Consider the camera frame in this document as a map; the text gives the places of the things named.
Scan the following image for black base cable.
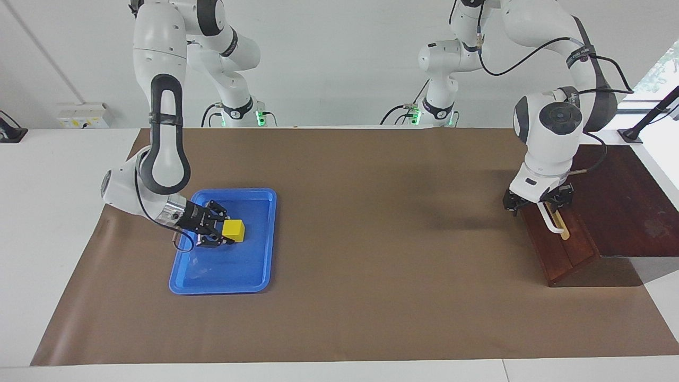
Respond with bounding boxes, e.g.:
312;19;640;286
201;103;223;128
380;104;421;126

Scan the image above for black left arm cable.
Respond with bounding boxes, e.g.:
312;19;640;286
476;32;634;173

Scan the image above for black clamp stand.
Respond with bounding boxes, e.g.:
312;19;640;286
618;85;679;144

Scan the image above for yellow cube block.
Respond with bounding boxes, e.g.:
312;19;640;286
222;219;246;243

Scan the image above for black desk mount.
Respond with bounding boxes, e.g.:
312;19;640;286
0;110;28;144

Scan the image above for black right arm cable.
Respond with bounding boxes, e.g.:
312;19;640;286
134;151;193;253

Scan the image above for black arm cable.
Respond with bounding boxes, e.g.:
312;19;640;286
134;151;193;253
476;32;634;173

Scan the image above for white wall socket box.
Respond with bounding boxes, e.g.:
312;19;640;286
57;103;110;129

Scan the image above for brown table mat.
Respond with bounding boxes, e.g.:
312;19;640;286
30;127;679;367

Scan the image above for dark wooden cabinet box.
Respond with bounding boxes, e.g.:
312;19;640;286
520;144;679;288

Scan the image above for bright window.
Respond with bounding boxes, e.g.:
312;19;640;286
631;41;679;102

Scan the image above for blue plastic tray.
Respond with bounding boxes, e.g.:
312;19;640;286
169;188;277;296

